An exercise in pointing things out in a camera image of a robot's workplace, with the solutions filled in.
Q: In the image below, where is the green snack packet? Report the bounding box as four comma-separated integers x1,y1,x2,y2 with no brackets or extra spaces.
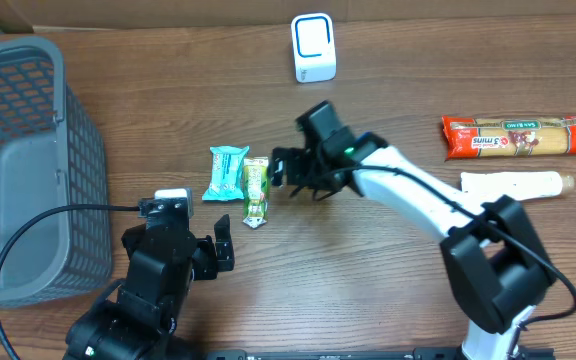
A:
243,157,269,229

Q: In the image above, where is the light blue wipes packet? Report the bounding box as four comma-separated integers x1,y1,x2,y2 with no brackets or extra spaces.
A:
202,146,249,201

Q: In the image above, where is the orange spaghetti packet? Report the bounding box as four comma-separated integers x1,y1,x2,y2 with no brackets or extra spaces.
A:
442,115,576,159

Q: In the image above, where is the white cream tube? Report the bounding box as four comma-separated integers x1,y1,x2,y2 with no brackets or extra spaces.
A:
461,171,575,202

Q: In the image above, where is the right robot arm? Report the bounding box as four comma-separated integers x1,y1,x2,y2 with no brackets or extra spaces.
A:
268,133,556,359

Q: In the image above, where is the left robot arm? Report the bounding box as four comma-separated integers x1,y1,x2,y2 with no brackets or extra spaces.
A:
64,213,235,360

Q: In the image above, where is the white barcode scanner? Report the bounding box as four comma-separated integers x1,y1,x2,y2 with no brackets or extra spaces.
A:
291,13,337,83

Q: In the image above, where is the grey plastic mesh basket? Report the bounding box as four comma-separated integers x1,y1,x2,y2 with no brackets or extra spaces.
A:
0,37,112,307

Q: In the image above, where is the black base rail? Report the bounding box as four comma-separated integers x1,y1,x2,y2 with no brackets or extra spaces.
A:
202,344,557,360

